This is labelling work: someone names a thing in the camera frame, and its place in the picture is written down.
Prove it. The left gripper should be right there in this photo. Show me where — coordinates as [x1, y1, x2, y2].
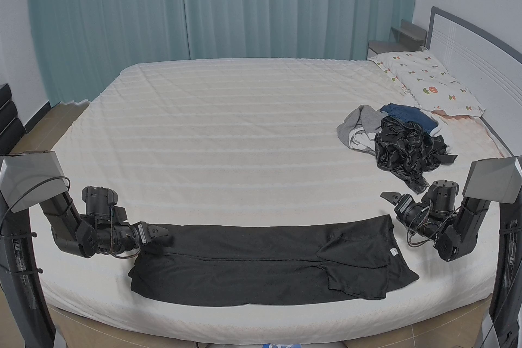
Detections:
[122, 221, 172, 252]

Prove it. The pile of clothes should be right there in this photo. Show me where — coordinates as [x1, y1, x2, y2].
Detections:
[337, 102, 458, 194]

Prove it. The black T-shirt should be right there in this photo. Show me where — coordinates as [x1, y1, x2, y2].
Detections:
[128, 215, 420, 306]

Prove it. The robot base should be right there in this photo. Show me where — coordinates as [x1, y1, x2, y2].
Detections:
[204, 341, 339, 348]

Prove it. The grey bedside table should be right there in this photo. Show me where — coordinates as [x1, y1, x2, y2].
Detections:
[368, 19, 427, 59]

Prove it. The black chest of drawers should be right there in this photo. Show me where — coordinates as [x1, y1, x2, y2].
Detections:
[0, 83, 23, 153]

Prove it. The bed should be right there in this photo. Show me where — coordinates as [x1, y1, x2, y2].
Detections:
[39, 6, 522, 343]

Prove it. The white printed pillow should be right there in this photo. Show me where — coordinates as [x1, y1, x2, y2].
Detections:
[367, 51, 486, 116]

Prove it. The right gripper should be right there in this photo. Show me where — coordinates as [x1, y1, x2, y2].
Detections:
[380, 191, 428, 229]

